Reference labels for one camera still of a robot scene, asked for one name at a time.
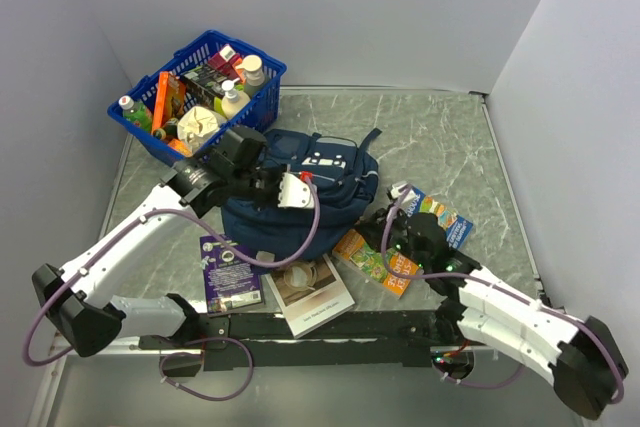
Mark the green soda bottle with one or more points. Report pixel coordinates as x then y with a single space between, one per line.
136 113

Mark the orange treehouse paperback book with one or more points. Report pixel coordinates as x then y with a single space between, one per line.
353 252

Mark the small red white box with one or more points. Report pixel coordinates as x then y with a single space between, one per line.
225 60

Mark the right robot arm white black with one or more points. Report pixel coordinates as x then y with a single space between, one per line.
580 359

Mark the purple paperback book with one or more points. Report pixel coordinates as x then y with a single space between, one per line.
229 282

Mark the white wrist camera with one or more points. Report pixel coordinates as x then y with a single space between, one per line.
396 190
294 193

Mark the white coffee cover book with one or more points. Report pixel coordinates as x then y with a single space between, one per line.
309 294

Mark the orange snack box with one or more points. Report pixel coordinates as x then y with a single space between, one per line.
170 99

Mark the blue paperback book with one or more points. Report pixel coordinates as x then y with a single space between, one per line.
457 228

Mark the blue plastic shopping basket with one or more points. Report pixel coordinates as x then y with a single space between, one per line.
163 144

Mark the black green box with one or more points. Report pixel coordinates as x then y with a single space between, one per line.
204 84

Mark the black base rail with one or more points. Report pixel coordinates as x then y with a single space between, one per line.
409 338

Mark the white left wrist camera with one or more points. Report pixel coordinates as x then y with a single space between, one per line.
294 193

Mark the beige cap bottle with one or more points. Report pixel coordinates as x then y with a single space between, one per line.
255 79

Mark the beige crumpled bag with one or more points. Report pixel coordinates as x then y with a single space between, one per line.
198 125

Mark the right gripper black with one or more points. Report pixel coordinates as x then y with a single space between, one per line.
374 230

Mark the white pump lotion bottle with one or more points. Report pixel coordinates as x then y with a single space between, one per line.
234 100

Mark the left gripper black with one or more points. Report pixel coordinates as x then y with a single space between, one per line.
277 172

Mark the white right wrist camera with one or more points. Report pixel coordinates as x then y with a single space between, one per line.
396 190

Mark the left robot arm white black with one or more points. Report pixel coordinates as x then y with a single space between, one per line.
80 297

